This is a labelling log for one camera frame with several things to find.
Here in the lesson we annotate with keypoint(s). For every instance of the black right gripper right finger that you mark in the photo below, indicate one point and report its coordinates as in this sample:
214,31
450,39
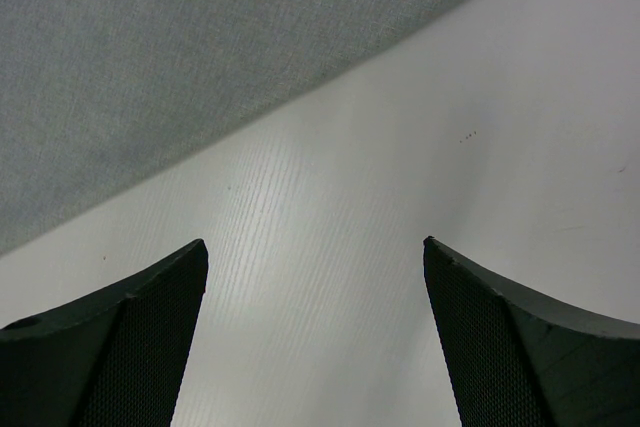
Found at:
517,357

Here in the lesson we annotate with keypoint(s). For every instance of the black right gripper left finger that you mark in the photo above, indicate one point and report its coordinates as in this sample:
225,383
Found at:
114,357

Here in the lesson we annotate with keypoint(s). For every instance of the grey cloth napkin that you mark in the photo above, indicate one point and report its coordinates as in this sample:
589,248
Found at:
97,95

